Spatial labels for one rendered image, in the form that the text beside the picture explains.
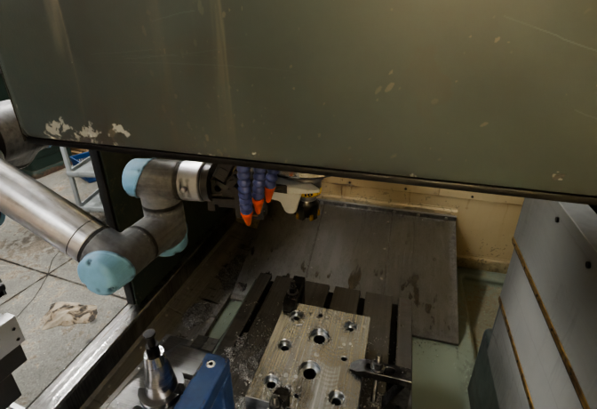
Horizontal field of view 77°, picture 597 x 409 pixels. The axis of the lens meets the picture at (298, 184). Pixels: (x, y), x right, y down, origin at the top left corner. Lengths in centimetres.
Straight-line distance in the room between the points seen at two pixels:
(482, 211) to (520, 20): 159
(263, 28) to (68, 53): 17
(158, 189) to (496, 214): 147
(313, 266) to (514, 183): 140
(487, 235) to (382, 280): 55
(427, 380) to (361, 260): 52
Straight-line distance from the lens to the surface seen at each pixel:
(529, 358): 88
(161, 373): 60
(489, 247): 192
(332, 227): 174
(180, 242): 78
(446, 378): 146
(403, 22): 26
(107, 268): 67
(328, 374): 92
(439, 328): 156
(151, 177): 72
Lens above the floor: 171
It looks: 25 degrees down
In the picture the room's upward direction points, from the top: straight up
